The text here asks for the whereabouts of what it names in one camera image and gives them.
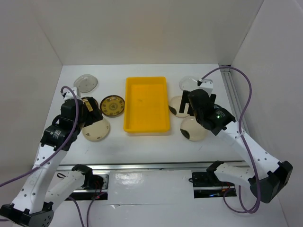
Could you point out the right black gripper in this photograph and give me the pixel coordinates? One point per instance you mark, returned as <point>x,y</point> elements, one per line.
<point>185,99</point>

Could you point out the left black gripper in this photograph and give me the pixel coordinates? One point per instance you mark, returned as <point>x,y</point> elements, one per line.
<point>93,116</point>

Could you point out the cream plate with calligraphy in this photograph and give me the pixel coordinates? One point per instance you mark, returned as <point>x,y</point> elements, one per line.
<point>96,131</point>

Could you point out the cream plate black flower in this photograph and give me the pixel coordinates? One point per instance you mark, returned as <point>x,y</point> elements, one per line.
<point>174,106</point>
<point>192,130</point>

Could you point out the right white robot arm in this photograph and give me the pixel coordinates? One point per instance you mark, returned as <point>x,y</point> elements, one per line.
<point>266,175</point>

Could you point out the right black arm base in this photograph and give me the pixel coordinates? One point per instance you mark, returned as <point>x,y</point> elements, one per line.
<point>204,188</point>

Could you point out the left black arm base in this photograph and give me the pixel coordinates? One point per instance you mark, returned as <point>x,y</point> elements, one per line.
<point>97,189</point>

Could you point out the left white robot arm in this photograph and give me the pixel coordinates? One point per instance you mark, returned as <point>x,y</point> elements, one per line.
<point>35,204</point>

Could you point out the yellow plastic bin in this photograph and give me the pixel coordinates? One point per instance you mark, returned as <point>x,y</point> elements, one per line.
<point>146,105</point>

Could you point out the yellow brown patterned plate left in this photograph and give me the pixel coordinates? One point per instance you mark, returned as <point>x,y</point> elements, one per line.
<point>90,102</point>

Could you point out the yellow brown patterned plate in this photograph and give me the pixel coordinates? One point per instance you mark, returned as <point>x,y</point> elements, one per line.
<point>90,102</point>
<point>112,106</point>

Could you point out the clear glass plate right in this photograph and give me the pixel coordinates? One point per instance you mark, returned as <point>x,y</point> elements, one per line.
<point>188,83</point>

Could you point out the clear glass plate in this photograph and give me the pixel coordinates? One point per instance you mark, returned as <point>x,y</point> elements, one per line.
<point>188,83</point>
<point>85,83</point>

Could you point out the yellow brown patterned plate right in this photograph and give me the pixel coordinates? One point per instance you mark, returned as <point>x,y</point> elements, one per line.
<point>112,106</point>

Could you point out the clear glass plate left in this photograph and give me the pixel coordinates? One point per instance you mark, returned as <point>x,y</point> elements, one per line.
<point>85,83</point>

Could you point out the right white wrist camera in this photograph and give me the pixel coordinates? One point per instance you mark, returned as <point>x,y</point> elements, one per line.
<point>206,85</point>

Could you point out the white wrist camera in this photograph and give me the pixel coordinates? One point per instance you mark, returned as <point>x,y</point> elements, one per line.
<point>206,85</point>
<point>70,93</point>

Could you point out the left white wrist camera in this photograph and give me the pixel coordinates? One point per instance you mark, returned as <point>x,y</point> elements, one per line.
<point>70,93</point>

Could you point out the right side aluminium rail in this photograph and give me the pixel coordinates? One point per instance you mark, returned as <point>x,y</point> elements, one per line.
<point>231,92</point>

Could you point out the aluminium rail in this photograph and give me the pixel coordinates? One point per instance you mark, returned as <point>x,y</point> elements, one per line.
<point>231,92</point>
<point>150,166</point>

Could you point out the front aluminium rail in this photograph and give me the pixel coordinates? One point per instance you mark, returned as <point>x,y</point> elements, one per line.
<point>150,166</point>

